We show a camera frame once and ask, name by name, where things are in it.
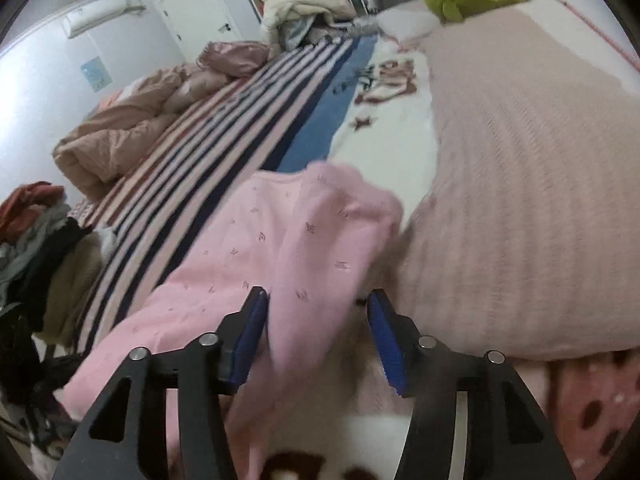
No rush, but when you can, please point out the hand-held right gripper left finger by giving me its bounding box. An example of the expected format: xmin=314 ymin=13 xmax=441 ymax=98
xmin=52 ymin=286 xmax=271 ymax=480

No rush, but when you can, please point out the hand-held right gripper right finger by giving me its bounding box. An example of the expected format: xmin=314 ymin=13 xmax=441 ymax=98
xmin=366 ymin=289 xmax=576 ymax=480

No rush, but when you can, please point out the pink dotted shirt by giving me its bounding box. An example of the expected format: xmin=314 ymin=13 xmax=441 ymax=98
xmin=62 ymin=160 xmax=407 ymax=480

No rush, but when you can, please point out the pile of mixed clothes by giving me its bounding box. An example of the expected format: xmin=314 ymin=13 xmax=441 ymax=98
xmin=0 ymin=202 xmax=120 ymax=411

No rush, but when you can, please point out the beige knitted pillow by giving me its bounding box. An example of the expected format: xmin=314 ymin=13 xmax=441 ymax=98
xmin=392 ymin=0 xmax=640 ymax=362

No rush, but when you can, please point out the pink polka dot sheet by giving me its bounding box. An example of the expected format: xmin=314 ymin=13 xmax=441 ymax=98
xmin=547 ymin=349 xmax=640 ymax=473

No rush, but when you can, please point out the striped printed bed sheet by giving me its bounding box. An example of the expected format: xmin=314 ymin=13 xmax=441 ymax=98
xmin=67 ymin=30 xmax=443 ymax=356

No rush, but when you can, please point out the beige pink quilt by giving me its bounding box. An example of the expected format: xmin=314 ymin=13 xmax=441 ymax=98
xmin=52 ymin=62 xmax=237 ymax=202

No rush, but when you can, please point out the white pillow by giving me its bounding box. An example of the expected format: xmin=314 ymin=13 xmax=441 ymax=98
xmin=375 ymin=2 xmax=442 ymax=42

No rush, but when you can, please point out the white door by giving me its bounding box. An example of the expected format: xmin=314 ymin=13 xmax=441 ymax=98
xmin=152 ymin=0 xmax=247 ymax=64

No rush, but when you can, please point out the white blanket heap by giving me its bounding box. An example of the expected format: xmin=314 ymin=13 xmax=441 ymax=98
xmin=262 ymin=0 xmax=359 ymax=52

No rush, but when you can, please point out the white air conditioner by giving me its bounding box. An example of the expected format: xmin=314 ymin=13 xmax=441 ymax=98
xmin=62 ymin=0 xmax=147 ymax=37

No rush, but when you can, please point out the blue wall poster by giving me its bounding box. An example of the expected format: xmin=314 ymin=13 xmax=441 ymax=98
xmin=79 ymin=56 xmax=112 ymax=92

